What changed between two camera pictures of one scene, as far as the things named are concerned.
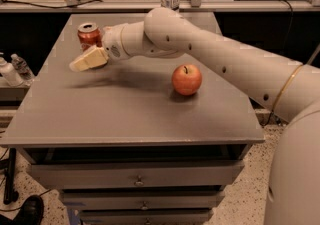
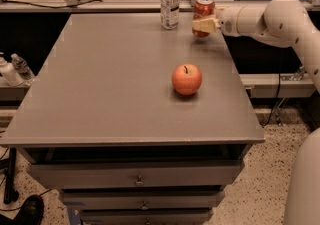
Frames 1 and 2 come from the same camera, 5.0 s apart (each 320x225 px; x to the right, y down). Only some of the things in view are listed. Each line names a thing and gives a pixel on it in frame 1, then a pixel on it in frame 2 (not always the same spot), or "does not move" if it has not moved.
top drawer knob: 139,182 does not move
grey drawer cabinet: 123,145 does not move
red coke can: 89,35 → 204,9
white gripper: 112,42 → 227,21
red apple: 186,79 does not move
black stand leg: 10,195 does not move
